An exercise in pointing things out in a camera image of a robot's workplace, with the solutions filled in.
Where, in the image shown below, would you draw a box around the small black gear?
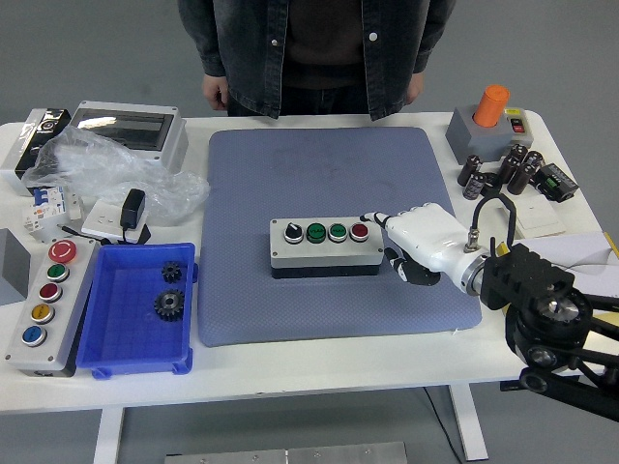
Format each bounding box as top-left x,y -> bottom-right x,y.
161,260 -> 184,285

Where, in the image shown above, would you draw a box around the grey metal box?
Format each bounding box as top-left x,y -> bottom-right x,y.
0,227 -> 33,306

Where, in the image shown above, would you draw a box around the white wall socket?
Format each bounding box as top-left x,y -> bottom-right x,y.
80,198 -> 151,246

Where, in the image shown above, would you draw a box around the white circuit breaker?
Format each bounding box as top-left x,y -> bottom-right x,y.
21,185 -> 86,243

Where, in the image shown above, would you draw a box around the blue plastic bin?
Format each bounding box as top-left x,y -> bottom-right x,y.
75,241 -> 199,380

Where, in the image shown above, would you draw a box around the grey metal base plate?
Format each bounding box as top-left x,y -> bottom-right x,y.
163,441 -> 408,464

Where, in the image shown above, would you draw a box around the white wall switch plate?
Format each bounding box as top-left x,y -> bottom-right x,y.
502,194 -> 567,241

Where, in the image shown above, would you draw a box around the black adapter cord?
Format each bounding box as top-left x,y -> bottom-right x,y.
56,222 -> 128,246

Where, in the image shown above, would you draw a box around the grey-blue table mat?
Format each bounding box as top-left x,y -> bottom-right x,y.
196,126 -> 484,348

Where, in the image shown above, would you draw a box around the grey five-button control box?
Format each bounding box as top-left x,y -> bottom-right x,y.
3,236 -> 101,378

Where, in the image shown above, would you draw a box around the grey four-control button box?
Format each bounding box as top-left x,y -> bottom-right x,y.
269,217 -> 386,280

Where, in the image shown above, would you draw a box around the clear plastic bag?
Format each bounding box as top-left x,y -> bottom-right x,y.
21,128 -> 212,226

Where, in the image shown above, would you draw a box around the white table leg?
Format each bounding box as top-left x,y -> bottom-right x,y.
447,385 -> 489,463
92,408 -> 126,464

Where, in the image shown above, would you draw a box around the large black gear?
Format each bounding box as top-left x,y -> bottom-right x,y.
153,288 -> 188,321

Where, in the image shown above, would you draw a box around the white box with black face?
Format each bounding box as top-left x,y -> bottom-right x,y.
0,106 -> 73,197

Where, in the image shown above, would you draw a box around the black ring clamp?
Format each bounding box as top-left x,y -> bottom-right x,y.
481,172 -> 504,197

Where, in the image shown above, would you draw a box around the black module with green terminal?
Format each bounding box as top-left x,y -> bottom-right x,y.
531,163 -> 580,203

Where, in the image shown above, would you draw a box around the person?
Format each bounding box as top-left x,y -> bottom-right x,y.
176,0 -> 457,122

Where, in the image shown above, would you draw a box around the person's right hand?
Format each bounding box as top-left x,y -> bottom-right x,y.
201,73 -> 231,111

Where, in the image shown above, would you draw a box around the grey block base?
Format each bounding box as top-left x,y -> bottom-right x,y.
444,104 -> 516,165

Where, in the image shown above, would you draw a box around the grey enclosure with clear lid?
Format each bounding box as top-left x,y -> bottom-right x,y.
69,100 -> 190,175

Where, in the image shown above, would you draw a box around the black cable under table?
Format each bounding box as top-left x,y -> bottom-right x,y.
423,386 -> 460,455

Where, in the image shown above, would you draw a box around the person's left hand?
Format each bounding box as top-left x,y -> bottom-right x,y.
404,72 -> 427,105

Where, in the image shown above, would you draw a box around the white switch box red button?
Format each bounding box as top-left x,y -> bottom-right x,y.
502,106 -> 535,149

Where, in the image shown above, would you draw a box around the black power adapter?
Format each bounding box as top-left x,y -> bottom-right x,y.
119,188 -> 147,232

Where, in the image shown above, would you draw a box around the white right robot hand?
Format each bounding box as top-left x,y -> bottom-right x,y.
360,203 -> 485,286

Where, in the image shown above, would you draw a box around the white and yellow carton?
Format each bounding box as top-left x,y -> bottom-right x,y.
492,231 -> 619,378

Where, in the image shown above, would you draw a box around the orange cylinder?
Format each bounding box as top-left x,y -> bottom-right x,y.
472,84 -> 511,130

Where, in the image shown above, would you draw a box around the person's hand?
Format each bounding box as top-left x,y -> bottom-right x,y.
201,73 -> 231,111
404,72 -> 427,105

